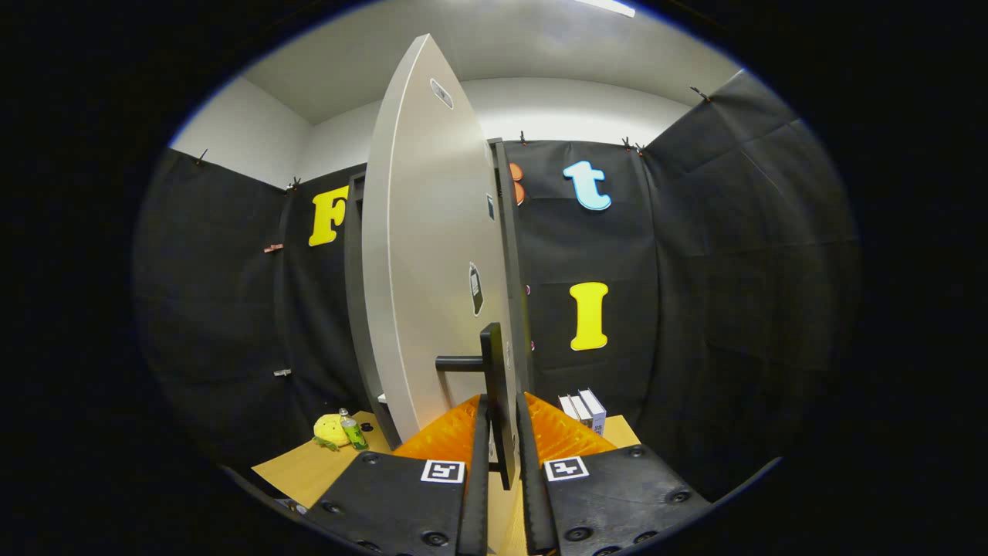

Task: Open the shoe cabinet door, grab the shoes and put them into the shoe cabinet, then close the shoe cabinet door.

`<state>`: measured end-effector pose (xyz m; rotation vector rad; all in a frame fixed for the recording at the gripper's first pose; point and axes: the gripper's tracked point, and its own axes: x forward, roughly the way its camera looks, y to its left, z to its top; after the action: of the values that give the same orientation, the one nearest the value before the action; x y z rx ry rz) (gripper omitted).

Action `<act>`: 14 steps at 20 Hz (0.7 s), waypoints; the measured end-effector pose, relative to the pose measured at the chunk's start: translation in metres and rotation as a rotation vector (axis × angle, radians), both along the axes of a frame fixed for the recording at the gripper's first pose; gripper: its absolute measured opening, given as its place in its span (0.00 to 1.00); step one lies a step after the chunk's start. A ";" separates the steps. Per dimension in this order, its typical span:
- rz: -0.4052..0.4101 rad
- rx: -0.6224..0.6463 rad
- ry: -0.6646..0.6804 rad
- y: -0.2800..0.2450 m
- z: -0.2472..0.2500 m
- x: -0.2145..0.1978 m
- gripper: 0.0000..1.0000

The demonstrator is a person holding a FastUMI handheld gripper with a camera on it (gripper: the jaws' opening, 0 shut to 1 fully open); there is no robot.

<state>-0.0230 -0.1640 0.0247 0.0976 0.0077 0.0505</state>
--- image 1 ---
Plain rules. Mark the white book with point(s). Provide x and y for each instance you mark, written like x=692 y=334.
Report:
x=594 y=409
x=581 y=409
x=566 y=406

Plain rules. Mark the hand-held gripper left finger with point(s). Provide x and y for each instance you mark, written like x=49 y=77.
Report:
x=401 y=494

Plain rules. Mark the beige shoe cabinet door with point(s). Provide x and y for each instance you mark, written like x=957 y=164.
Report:
x=424 y=232

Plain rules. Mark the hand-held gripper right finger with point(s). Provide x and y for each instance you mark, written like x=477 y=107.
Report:
x=610 y=494

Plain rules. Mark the green bottle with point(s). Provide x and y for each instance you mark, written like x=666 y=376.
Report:
x=354 y=434

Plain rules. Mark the yellow plush toy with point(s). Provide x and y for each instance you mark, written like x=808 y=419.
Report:
x=328 y=431

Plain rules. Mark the black backdrop cloth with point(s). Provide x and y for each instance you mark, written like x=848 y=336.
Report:
x=695 y=270

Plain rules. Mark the long ceiling light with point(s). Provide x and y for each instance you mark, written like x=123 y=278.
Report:
x=610 y=6

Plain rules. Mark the grey shoe cabinet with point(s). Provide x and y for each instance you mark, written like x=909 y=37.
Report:
x=353 y=293

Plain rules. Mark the black clip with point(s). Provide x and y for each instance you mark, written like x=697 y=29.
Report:
x=293 y=184
x=201 y=157
x=630 y=144
x=701 y=94

